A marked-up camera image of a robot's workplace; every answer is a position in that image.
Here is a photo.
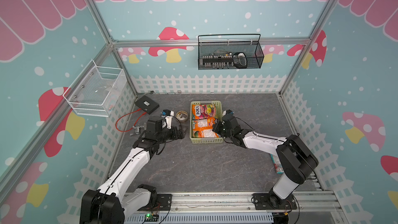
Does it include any green plastic basket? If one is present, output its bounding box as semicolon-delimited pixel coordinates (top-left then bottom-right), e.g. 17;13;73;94
189;101;223;144

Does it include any orange candy bag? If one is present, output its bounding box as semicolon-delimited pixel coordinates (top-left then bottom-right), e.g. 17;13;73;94
192;117;219;138

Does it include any yellow Fox's fruits bag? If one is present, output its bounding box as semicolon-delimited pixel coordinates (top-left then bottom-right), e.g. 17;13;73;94
192;104;217;120

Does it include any teal candy bag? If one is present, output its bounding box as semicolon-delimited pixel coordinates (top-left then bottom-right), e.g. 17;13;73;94
271;155;284;174

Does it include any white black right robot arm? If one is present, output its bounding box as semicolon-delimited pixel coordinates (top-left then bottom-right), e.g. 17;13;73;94
212;113;319;203

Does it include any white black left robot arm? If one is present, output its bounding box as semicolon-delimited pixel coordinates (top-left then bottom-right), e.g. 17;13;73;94
79;116;186;224

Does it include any brown tape roll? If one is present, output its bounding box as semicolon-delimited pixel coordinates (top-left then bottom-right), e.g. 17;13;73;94
175;111;190;122

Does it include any metal clamp fitting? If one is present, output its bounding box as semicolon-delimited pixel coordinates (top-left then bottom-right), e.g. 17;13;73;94
130;123;147;136

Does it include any black network box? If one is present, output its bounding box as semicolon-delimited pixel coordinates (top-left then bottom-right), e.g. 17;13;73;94
135;95;160;115

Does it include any green lit circuit board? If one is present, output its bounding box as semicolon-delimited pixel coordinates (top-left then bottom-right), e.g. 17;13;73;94
144;213;159;223

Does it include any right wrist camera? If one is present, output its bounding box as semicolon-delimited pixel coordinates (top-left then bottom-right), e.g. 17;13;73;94
222;110;234;120

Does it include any red cable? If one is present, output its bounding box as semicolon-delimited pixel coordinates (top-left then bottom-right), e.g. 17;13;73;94
114;110;147;133

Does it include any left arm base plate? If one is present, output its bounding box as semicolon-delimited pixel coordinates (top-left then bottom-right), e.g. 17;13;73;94
138;194;173;212

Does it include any black wire wall basket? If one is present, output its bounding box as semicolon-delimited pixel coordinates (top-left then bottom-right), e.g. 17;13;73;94
198;34;264;70

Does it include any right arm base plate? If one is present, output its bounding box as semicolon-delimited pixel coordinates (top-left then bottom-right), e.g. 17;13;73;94
251;193;297;211

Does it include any white wire wall basket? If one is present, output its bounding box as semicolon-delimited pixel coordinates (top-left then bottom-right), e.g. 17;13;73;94
63;60;127;117

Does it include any aluminium front rail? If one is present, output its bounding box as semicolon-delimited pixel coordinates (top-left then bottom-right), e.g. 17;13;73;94
83;191;343;215

